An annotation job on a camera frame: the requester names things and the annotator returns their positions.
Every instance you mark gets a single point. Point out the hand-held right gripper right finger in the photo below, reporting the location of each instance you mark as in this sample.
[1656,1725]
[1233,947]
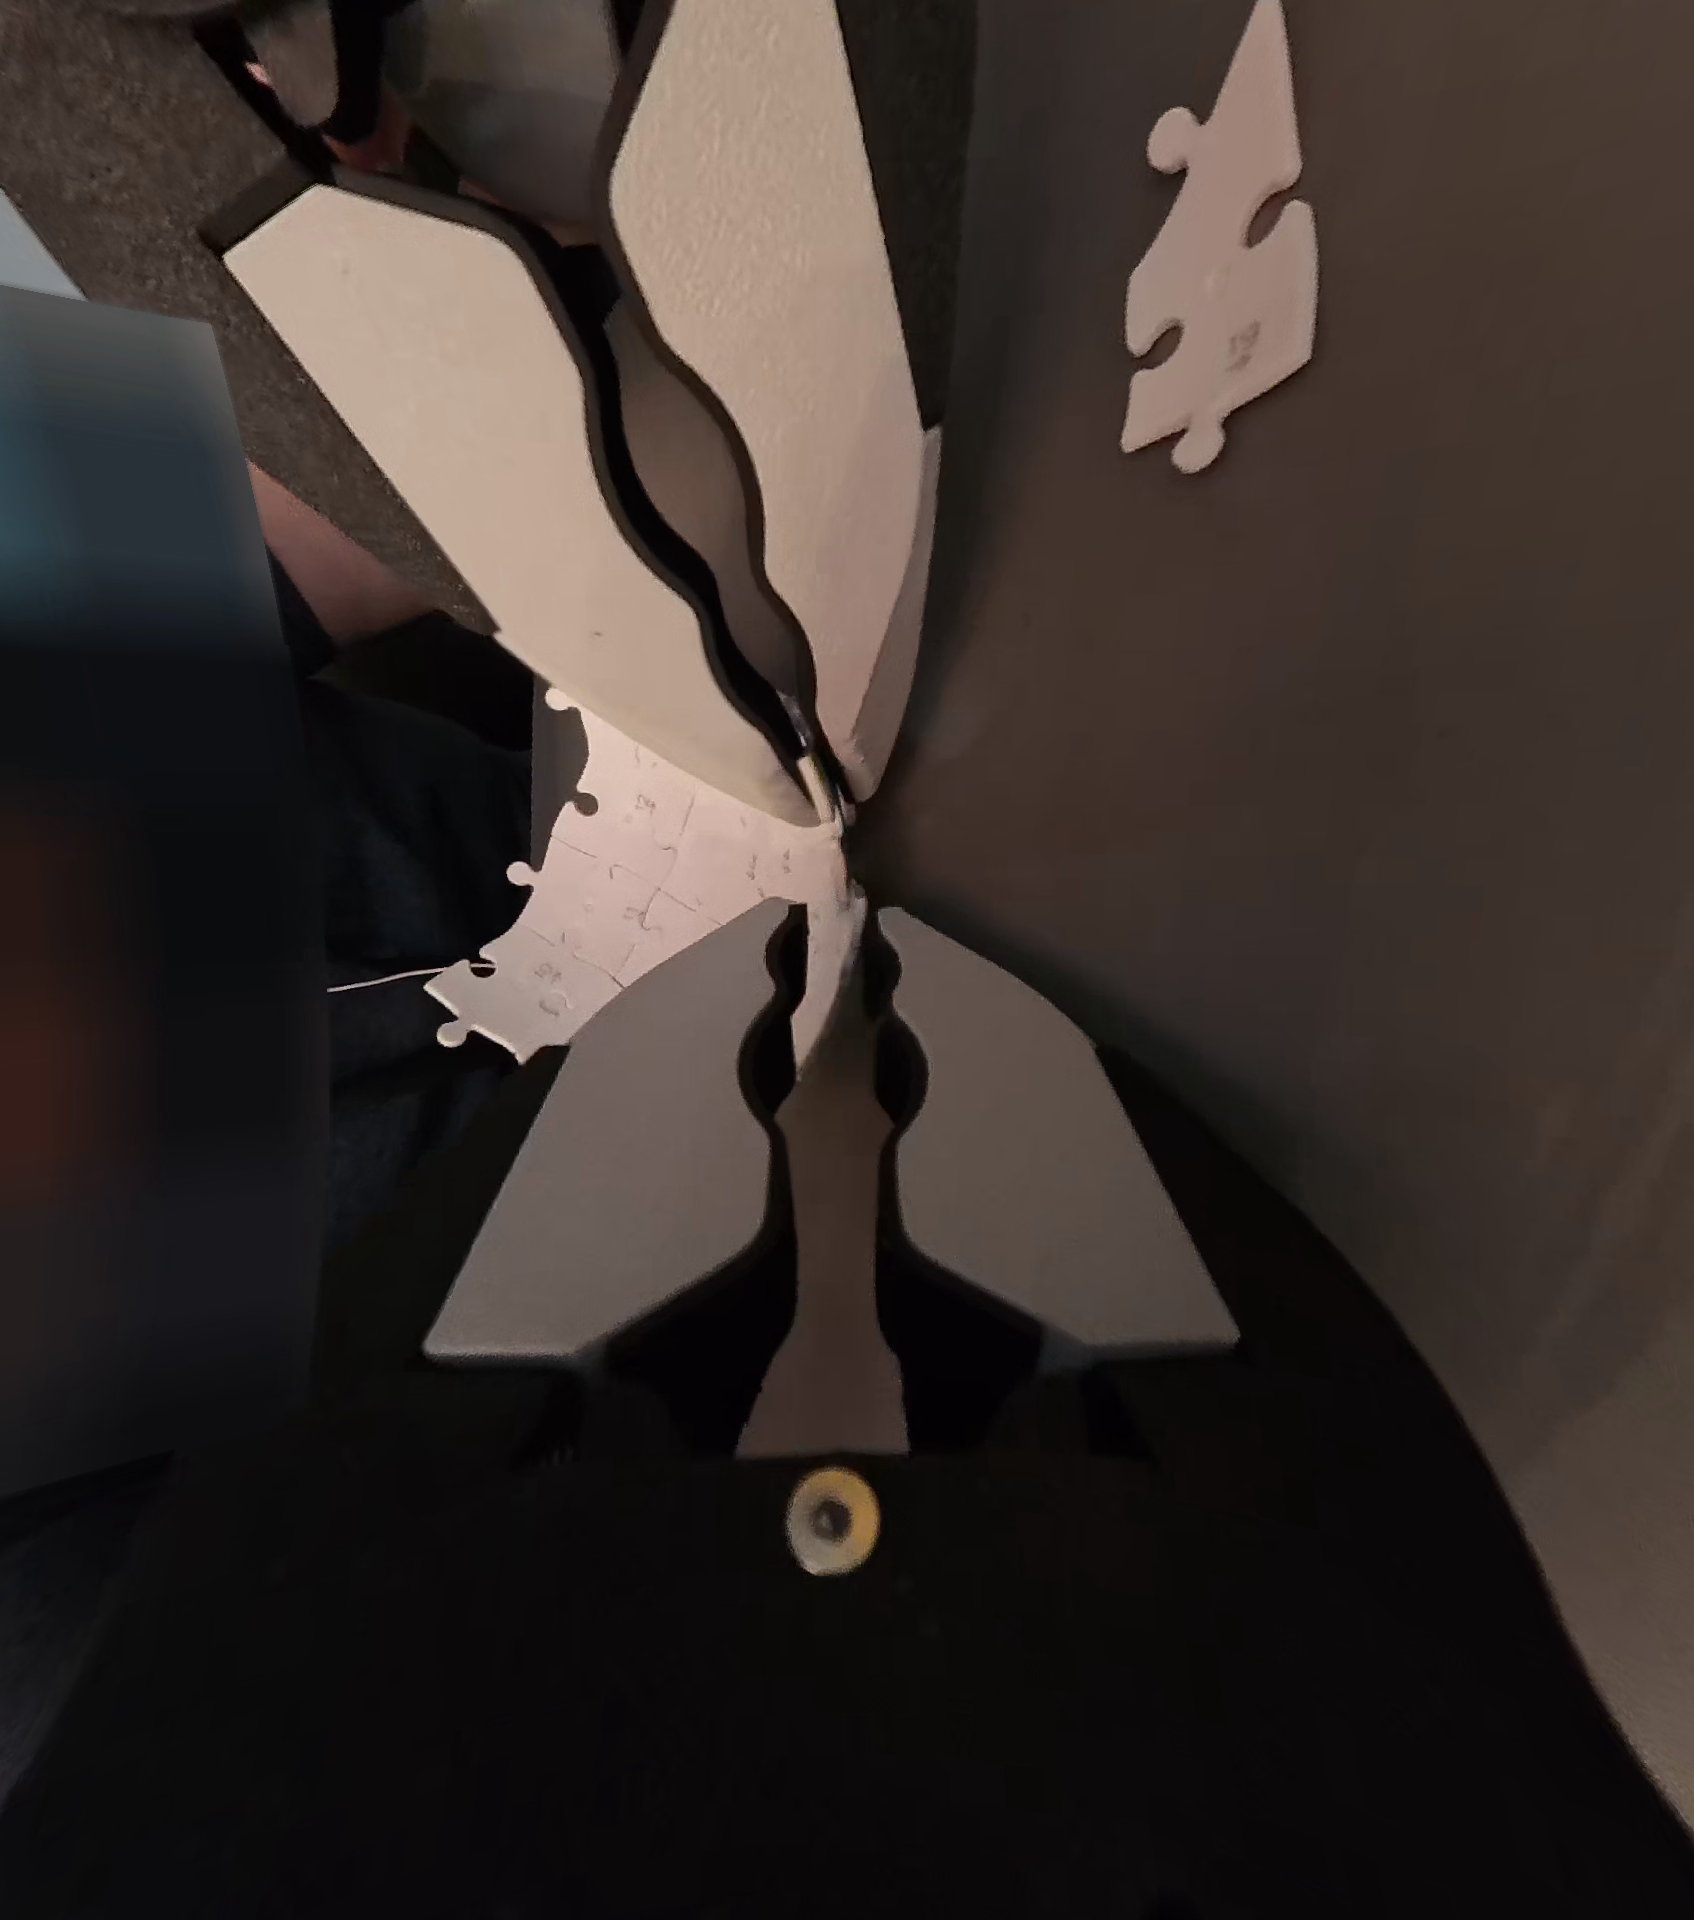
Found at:
[1059,1201]

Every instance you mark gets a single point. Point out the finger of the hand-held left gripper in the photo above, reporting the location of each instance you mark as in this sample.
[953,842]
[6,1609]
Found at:
[773,241]
[442,391]

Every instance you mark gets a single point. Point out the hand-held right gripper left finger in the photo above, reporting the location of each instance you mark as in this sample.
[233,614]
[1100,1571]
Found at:
[609,1216]

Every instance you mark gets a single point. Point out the white puzzle piece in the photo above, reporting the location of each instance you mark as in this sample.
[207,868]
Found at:
[830,961]

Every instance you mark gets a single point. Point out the assembled white puzzle section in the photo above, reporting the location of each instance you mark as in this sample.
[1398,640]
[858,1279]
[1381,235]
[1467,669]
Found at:
[639,870]

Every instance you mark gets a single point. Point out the person's left forearm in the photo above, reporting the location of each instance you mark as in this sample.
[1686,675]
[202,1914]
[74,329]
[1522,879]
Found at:
[338,557]

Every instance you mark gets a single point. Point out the scattered loose puzzle pieces group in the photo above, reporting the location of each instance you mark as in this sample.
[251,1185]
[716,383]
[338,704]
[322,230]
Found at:
[1228,271]

